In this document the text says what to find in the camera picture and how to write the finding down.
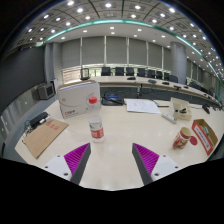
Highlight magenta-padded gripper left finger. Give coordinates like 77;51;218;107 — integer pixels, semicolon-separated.
41;142;92;186

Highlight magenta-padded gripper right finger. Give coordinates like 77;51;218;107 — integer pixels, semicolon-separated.
131;142;184;186

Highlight clear red-capped water bottle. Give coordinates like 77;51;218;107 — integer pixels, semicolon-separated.
87;96;105;144

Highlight brown kraft paper folder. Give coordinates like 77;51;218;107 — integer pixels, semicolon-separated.
21;118;70;160

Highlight brown cardboard box red side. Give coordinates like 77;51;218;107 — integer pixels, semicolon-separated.
191;118;219;156

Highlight white remote control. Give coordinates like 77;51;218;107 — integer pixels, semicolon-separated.
161;112;179;125

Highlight black power adapter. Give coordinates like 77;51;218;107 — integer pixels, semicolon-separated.
29;111;50;129

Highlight white printed paper sheets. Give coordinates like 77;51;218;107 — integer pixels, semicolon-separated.
125;98;162;115

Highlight small beige open box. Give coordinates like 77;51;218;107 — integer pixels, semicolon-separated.
169;96;193;122

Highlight white copy paper carton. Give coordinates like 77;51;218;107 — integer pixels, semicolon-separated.
57;80;102;120

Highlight black desk microphone unit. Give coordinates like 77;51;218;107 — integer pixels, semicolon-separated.
201;104;212;115

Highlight small dark monitor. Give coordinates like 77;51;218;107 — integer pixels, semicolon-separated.
35;82;56;101

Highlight long curved conference desk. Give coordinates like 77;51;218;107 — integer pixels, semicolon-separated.
81;75;223;108

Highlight black office chairs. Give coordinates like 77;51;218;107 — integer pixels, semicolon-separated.
100;66;214;98

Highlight round ceiling lights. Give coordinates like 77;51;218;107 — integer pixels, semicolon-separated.
19;0;224;73

